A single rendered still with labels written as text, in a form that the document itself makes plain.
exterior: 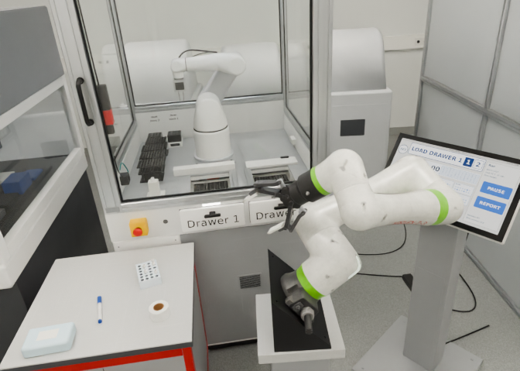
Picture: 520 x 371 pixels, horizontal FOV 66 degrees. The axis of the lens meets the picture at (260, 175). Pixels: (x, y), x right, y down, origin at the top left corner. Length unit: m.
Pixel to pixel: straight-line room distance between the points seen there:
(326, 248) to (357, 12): 3.87
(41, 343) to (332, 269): 0.98
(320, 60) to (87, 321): 1.32
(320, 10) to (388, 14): 3.38
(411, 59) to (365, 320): 3.40
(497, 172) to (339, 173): 0.77
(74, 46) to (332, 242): 1.15
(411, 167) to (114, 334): 1.18
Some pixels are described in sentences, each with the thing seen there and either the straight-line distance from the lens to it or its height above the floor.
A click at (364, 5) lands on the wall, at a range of 4.93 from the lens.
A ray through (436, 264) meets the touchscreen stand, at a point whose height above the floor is 0.68.
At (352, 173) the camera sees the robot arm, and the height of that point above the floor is 1.35.
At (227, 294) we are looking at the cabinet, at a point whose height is 0.40.
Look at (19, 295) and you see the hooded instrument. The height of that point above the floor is 0.71.
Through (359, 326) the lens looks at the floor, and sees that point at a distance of 2.55.
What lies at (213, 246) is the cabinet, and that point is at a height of 0.71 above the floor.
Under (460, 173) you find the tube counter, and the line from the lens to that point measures 1.74.
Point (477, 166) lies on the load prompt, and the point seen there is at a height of 1.15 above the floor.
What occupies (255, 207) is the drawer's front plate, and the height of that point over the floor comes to 0.91.
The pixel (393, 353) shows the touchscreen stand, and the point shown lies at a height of 0.04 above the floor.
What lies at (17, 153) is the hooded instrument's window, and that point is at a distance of 2.07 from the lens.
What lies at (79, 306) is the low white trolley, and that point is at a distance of 1.74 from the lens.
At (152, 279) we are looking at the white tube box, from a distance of 1.69.
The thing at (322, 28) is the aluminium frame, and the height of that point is 1.65.
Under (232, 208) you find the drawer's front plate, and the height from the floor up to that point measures 0.91.
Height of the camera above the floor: 1.83
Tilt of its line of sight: 26 degrees down
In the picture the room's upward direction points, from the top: 4 degrees counter-clockwise
